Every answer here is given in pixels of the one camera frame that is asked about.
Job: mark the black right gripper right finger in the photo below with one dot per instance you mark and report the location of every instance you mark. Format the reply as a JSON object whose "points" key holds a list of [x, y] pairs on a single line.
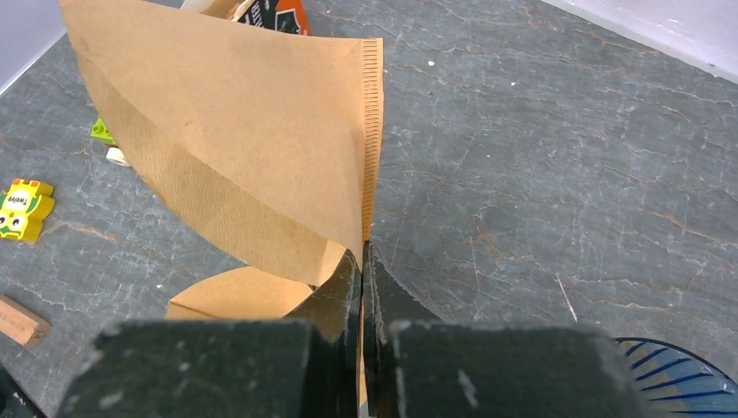
{"points": [[420, 366]]}

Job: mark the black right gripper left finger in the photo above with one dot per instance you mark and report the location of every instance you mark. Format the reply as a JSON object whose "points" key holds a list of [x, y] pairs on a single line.
{"points": [[304, 365]]}

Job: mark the blue plastic dripper cone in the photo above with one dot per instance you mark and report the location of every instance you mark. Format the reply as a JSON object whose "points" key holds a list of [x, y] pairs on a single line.
{"points": [[676, 382]]}

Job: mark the brown paper coffee filter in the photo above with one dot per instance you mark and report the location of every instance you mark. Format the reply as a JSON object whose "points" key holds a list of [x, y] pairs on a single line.
{"points": [[244, 293]]}

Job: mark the orange coffee filter box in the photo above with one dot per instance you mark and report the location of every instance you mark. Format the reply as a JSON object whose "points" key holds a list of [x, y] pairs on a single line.
{"points": [[287, 16]]}

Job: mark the wooden rectangular block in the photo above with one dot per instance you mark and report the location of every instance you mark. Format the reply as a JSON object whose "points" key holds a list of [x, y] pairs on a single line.
{"points": [[20, 324]]}

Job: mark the red toy brick car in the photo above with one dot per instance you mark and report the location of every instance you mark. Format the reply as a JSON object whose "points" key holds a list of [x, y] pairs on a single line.
{"points": [[100, 132]]}

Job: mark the yellow green toy block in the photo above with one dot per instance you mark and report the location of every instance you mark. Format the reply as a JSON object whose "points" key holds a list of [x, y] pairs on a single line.
{"points": [[24, 206]]}

